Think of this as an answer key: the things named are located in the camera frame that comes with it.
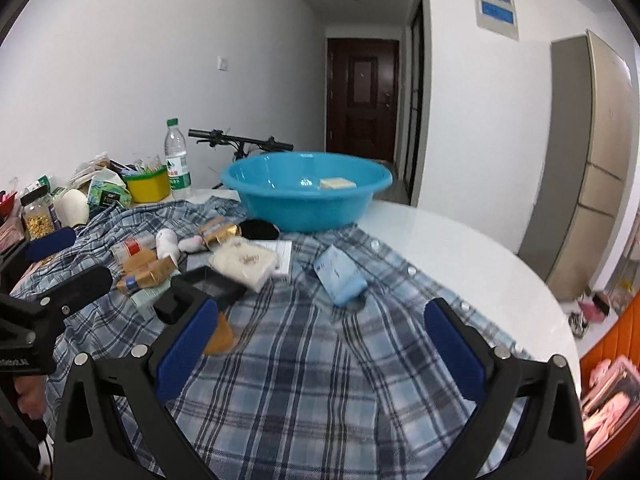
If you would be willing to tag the grey slipper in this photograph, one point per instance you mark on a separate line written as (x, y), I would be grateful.
(580, 325)

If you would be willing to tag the white round jar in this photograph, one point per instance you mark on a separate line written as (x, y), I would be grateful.
(71, 207)

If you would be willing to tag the black oval pouch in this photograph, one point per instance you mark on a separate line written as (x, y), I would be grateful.
(260, 230)

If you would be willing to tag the white flat box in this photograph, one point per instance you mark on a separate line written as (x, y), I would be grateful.
(282, 257)

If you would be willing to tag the black tray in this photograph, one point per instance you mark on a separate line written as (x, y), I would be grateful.
(210, 287)

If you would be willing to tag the white light switch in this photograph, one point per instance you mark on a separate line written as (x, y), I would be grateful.
(223, 63)

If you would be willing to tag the blue plaid shirt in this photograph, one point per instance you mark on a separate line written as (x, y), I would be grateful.
(310, 385)

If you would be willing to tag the white round packet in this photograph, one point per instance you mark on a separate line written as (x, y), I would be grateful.
(242, 265)

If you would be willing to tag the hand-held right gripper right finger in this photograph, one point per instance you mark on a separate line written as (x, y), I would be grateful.
(457, 355)

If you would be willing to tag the green white carton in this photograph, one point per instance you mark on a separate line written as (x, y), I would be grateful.
(107, 192)

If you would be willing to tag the orange sofa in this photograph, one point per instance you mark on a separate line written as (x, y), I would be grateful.
(620, 340)

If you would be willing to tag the clear water bottle green label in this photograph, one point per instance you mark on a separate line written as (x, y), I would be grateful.
(178, 165)

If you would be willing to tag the red label can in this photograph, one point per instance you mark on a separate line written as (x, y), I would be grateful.
(132, 249)

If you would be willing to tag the glass jar yellow contents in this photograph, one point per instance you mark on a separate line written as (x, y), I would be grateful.
(39, 217)

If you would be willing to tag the small white bottle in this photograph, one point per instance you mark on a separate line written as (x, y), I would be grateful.
(167, 245)

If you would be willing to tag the beige refrigerator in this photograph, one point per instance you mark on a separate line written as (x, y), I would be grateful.
(585, 160)

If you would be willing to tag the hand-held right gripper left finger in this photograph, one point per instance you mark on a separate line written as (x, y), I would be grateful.
(185, 347)

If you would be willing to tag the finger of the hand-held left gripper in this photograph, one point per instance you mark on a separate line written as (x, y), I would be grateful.
(80, 287)
(50, 245)

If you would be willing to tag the dark brown door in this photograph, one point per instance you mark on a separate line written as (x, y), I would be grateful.
(362, 100)

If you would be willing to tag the yellow cup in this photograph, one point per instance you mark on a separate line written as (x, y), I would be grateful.
(147, 187)

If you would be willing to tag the pink printed cushion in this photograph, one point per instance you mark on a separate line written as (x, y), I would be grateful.
(612, 405)

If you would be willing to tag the beige square box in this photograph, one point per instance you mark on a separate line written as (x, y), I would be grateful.
(337, 184)

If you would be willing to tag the dark framed sliding door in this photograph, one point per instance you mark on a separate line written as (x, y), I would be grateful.
(414, 100)

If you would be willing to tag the person's left hand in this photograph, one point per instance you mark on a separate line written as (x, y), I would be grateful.
(30, 395)

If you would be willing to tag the light blue tissue packet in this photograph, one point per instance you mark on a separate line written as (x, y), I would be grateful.
(340, 275)

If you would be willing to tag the gold wrapper packet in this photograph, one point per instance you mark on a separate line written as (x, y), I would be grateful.
(220, 232)

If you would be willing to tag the blue plastic basin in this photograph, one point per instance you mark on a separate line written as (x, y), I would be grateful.
(300, 205)

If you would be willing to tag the brown snack box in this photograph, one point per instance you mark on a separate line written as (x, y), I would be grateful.
(147, 272)

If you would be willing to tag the pink floor item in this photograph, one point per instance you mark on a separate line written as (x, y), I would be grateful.
(595, 306)

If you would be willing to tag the wall panel with blue windows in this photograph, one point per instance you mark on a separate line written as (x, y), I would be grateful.
(495, 5)

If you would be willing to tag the orange round snack packet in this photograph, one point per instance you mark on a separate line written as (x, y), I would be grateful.
(222, 337)

